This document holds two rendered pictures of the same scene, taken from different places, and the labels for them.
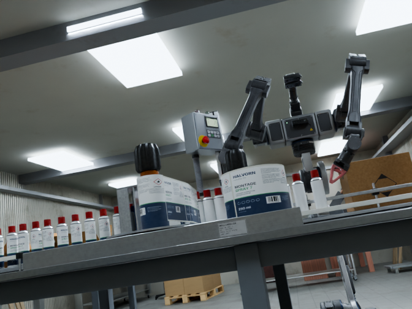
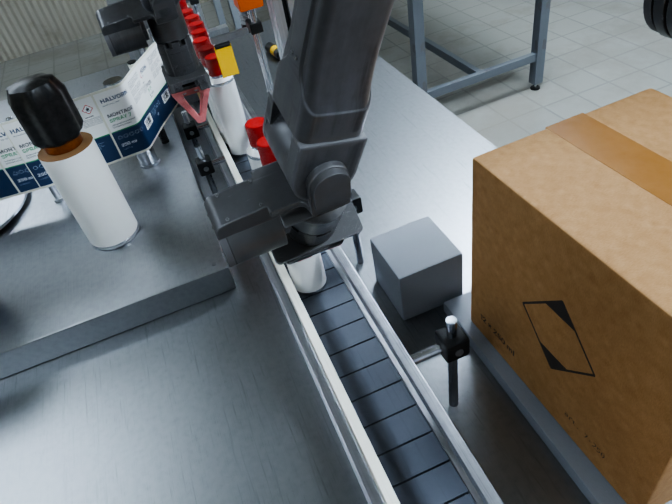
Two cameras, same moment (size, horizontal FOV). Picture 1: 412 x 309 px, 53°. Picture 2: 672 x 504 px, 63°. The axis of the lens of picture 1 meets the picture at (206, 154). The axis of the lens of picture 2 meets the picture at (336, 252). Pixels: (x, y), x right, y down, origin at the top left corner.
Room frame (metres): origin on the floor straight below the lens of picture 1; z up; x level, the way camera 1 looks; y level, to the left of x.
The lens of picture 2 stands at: (1.60, -1.02, 1.46)
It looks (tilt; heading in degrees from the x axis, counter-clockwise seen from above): 42 degrees down; 66
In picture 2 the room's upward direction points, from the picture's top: 12 degrees counter-clockwise
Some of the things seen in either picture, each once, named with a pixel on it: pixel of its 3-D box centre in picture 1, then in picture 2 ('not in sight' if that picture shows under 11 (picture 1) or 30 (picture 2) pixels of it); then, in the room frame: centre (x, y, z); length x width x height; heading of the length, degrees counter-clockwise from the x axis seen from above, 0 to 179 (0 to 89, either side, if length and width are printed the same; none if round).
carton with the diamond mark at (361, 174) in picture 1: (377, 188); (645, 287); (2.04, -0.81, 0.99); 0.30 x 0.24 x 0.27; 81
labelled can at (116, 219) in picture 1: (119, 227); not in sight; (1.97, 0.46, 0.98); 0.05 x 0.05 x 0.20
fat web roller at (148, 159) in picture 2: not in sight; (132, 124); (1.71, 0.08, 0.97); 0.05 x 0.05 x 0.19
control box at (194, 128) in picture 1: (202, 134); not in sight; (1.97, 0.00, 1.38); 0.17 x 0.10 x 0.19; 134
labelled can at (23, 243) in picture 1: (23, 244); not in sight; (2.07, 0.97, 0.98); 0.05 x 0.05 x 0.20
